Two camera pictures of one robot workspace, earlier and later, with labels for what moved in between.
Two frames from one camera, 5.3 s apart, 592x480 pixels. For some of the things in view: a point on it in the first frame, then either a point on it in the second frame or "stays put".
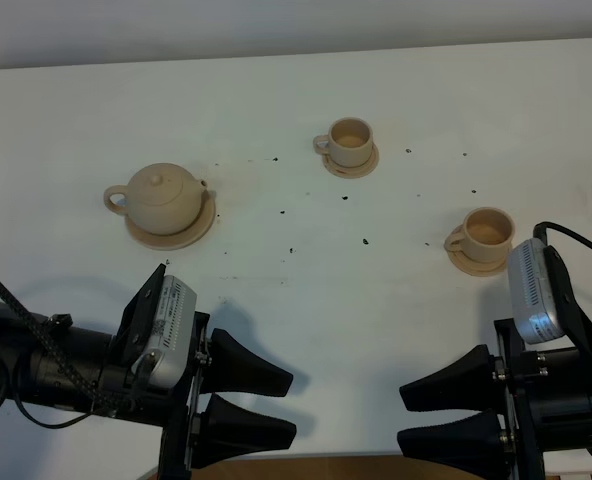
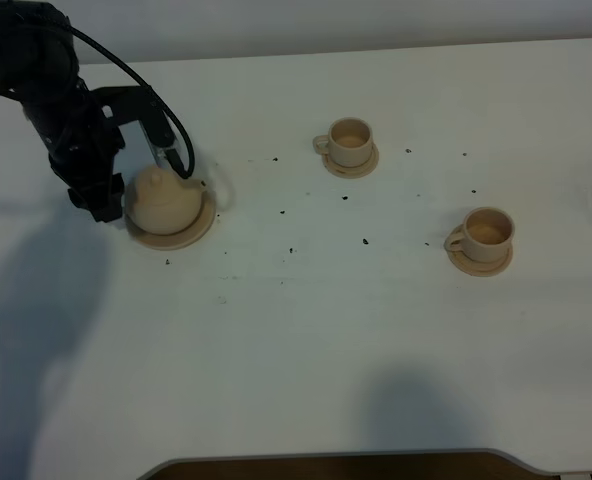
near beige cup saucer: (467, 265) stays put
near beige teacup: (484, 236) stays put
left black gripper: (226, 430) to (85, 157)
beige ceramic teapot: (162, 199) stays put
